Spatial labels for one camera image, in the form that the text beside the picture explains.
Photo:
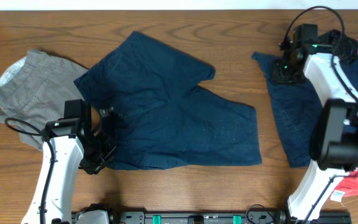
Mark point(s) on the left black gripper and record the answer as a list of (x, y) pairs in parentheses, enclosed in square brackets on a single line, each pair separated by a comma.
[(96, 165)]

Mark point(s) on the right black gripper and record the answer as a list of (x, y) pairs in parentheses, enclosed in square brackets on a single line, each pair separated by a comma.
[(276, 78)]

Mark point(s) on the navy blue shorts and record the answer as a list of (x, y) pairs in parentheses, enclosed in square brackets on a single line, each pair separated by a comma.
[(161, 117)]

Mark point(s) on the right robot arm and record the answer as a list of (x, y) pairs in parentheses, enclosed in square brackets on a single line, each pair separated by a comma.
[(333, 143)]

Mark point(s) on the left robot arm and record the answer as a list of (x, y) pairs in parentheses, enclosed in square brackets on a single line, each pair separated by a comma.
[(71, 144)]

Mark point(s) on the navy blue shirt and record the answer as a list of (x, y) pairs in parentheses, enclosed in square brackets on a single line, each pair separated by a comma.
[(296, 109)]

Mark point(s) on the black patterned garment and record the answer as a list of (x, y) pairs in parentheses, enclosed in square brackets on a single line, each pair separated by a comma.
[(347, 47)]

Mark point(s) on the grey folded shorts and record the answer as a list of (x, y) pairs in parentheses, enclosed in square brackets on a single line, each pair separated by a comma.
[(35, 88)]

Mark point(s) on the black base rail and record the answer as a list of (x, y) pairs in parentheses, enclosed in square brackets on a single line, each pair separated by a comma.
[(197, 218)]

